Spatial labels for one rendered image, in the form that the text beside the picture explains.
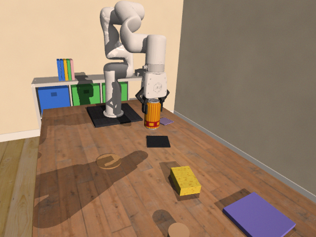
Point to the yellow sponge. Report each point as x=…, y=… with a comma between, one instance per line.
x=185, y=181

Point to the orange and yellow striped drink can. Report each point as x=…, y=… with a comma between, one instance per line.
x=152, y=118

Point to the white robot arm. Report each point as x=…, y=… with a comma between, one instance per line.
x=129, y=15

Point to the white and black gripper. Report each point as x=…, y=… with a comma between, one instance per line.
x=153, y=85

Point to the tan round cork coaster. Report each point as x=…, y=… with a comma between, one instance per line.
x=108, y=161

